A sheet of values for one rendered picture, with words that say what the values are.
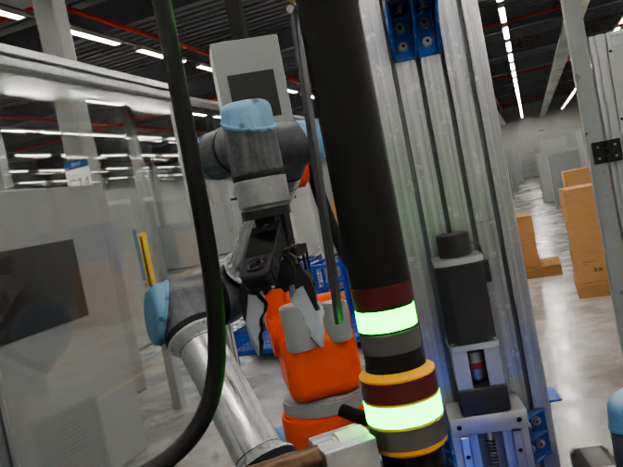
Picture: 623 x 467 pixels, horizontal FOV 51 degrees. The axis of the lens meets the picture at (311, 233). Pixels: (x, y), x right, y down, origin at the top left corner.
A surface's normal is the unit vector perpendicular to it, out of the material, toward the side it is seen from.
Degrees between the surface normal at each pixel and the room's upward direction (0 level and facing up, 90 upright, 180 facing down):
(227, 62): 90
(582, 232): 90
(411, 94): 90
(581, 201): 90
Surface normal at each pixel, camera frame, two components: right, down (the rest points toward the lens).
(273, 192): 0.47, -0.04
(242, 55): 0.16, 0.02
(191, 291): 0.35, -0.67
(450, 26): -0.11, 0.07
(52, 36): -0.32, 0.11
